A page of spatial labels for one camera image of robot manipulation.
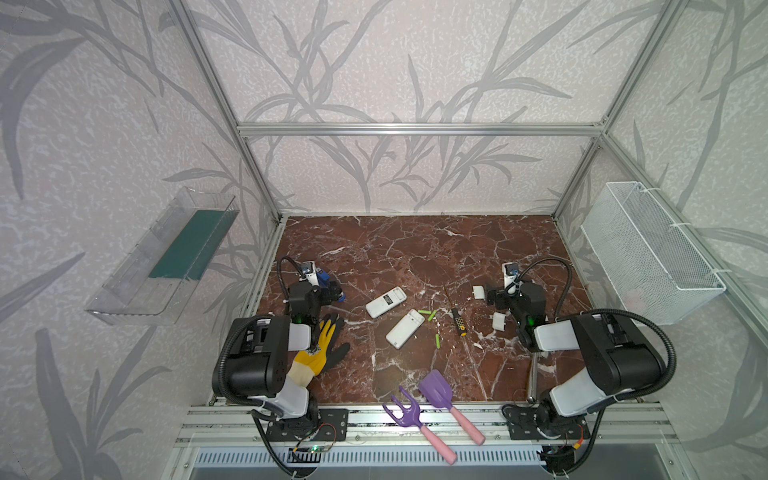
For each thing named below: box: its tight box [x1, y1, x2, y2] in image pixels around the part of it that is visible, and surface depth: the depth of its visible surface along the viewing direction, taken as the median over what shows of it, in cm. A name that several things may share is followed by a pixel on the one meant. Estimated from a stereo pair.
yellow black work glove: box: [288, 313, 351, 387], surface depth 84 cm
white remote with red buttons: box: [365, 286, 407, 319], surface depth 96 cm
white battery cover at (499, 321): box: [492, 312, 506, 332], surface depth 93 cm
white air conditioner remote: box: [385, 308, 426, 350], surface depth 91 cm
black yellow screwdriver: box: [443, 286, 467, 337], surface depth 91 cm
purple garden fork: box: [382, 385, 457, 466], surface depth 75 cm
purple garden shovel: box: [418, 369, 486, 446], surface depth 80 cm
